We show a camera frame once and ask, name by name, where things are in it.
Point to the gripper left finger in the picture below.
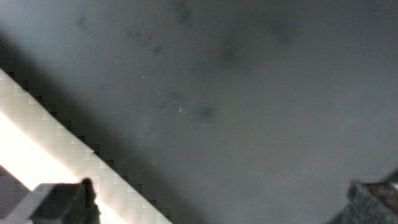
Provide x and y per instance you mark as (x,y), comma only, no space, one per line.
(57,204)

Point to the white frame wall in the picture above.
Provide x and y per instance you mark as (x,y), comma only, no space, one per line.
(46,157)

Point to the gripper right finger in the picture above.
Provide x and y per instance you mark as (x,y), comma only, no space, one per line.
(372,206)

